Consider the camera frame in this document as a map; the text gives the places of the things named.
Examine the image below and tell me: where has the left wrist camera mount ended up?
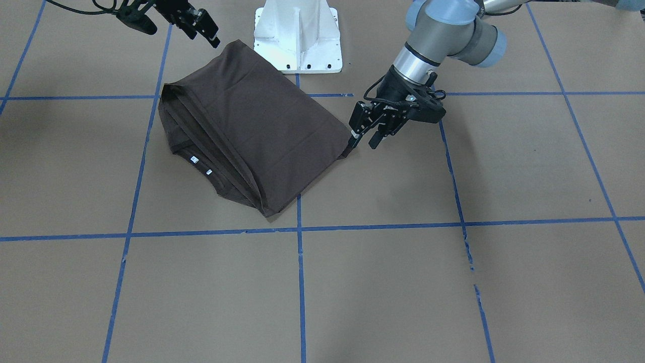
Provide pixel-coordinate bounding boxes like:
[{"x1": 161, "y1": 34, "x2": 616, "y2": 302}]
[{"x1": 407, "y1": 71, "x2": 446, "y2": 124}]

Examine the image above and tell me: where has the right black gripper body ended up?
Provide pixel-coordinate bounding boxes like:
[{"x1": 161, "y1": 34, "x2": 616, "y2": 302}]
[{"x1": 154, "y1": 1, "x2": 195, "y2": 23}]

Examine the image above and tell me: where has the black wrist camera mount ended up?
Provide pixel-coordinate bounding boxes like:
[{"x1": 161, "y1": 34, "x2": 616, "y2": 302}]
[{"x1": 115, "y1": 1, "x2": 157, "y2": 35}]

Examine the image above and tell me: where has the dark brown t-shirt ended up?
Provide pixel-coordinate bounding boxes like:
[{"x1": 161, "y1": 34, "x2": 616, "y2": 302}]
[{"x1": 158, "y1": 40, "x2": 351, "y2": 218}]

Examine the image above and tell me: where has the white pedestal column base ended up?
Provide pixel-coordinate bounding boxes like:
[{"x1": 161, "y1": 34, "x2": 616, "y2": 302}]
[{"x1": 253, "y1": 1, "x2": 343, "y2": 74}]

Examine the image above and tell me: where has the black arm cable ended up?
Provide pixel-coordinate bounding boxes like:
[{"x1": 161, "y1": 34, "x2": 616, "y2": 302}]
[{"x1": 45, "y1": 0, "x2": 121, "y2": 15}]

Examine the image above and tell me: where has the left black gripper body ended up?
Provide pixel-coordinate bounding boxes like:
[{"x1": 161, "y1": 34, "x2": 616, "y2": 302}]
[{"x1": 373, "y1": 65, "x2": 423, "y2": 117}]

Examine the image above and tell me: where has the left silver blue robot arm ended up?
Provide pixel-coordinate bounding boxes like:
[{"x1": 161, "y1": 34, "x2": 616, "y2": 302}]
[{"x1": 346, "y1": 1, "x2": 524, "y2": 153}]

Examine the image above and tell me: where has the brown paper table cover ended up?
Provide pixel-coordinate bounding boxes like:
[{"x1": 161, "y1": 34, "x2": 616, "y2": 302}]
[{"x1": 2, "y1": 1, "x2": 643, "y2": 362}]

